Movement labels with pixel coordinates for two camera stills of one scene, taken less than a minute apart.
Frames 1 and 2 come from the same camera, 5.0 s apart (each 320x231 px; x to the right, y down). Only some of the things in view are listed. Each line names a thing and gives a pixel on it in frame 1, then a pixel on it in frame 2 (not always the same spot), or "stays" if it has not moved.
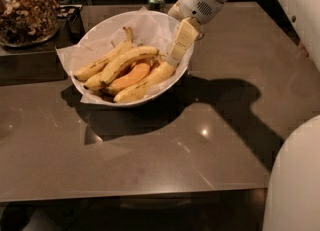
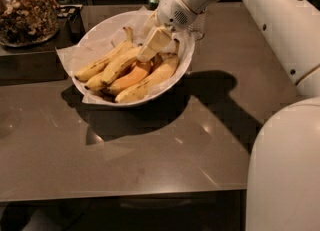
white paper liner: [150, 28] stays
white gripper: [196, 2] to [174, 9]
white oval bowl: [121, 59] stays
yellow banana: [110, 71] stays
